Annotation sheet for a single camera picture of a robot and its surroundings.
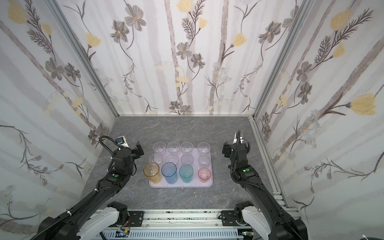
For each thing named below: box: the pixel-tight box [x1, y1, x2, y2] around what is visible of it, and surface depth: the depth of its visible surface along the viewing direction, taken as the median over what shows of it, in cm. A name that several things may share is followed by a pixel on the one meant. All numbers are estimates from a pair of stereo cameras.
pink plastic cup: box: [198, 167, 211, 183], surface depth 88 cm
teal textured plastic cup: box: [179, 164, 194, 184], surface depth 85 cm
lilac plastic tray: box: [148, 148, 213, 188], surface depth 88 cm
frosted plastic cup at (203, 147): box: [197, 142, 211, 154], surface depth 97 cm
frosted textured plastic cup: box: [180, 141, 194, 153], surface depth 97 cm
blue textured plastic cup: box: [161, 162, 178, 185], surface depth 80 cm
